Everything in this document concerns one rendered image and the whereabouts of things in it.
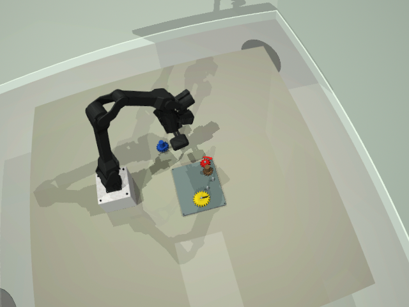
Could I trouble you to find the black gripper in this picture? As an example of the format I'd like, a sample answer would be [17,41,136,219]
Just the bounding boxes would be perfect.
[158,117,189,151]

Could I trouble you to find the red gear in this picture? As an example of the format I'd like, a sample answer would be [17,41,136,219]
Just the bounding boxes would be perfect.
[200,159,210,168]

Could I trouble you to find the yellow gear with black stripe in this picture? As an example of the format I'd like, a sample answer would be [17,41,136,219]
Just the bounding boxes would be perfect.
[193,192,210,207]

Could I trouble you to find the blue gear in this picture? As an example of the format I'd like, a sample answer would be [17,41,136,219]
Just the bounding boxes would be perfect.
[157,140,168,152]

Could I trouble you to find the brown gear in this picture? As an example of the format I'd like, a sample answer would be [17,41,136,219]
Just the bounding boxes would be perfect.
[203,164,213,176]

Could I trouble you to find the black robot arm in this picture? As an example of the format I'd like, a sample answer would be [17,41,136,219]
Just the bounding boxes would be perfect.
[86,88,195,193]

